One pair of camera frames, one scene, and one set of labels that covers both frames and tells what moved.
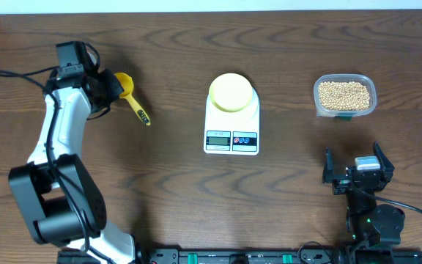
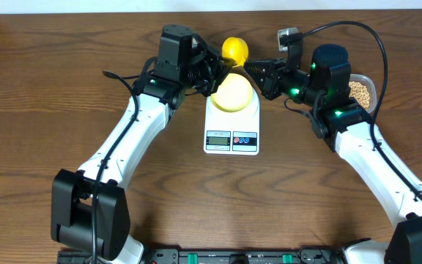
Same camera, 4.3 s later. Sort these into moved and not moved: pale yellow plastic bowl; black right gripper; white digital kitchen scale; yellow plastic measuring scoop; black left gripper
Moved: black right gripper; black left gripper; yellow plastic measuring scoop
Not moved: white digital kitchen scale; pale yellow plastic bowl
